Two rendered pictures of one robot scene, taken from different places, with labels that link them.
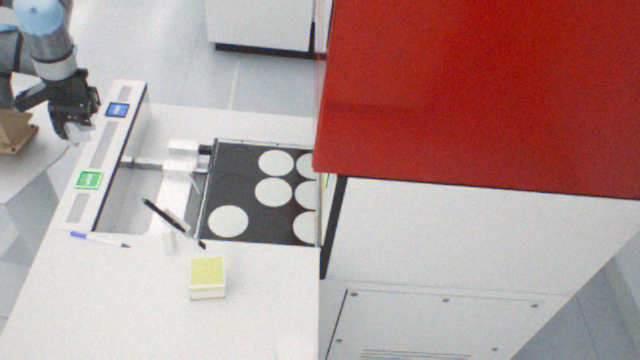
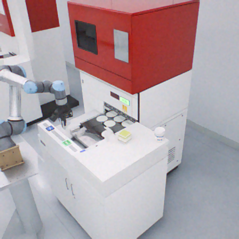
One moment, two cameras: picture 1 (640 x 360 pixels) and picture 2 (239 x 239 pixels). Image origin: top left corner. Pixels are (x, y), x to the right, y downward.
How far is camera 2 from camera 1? 134 cm
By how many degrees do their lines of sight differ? 29
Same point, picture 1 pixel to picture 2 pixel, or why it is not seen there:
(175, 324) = (127, 149)
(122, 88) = (42, 124)
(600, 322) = (190, 132)
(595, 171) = (179, 66)
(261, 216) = (113, 128)
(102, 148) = (58, 136)
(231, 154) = (88, 123)
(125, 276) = (104, 150)
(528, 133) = (166, 63)
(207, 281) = (127, 134)
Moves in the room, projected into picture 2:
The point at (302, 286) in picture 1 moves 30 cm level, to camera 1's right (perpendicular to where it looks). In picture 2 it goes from (142, 128) to (170, 116)
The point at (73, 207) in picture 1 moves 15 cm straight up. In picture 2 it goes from (71, 149) to (68, 132)
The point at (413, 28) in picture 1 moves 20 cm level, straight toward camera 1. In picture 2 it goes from (144, 47) to (159, 55)
